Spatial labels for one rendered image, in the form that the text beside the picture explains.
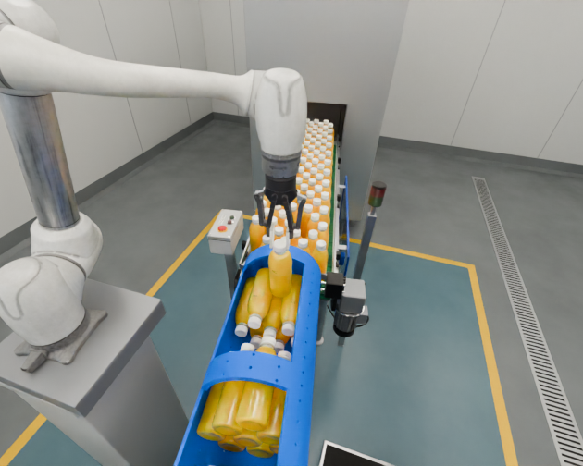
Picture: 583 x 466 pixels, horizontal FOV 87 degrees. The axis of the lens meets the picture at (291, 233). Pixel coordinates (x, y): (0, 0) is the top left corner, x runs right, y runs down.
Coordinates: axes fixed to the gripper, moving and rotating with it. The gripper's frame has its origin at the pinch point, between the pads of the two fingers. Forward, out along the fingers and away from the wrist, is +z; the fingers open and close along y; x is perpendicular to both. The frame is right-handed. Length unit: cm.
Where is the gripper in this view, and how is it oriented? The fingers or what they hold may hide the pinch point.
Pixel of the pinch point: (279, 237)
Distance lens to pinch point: 84.6
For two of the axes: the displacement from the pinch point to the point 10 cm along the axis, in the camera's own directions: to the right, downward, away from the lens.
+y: 9.9, 1.1, -0.8
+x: 1.3, -6.2, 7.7
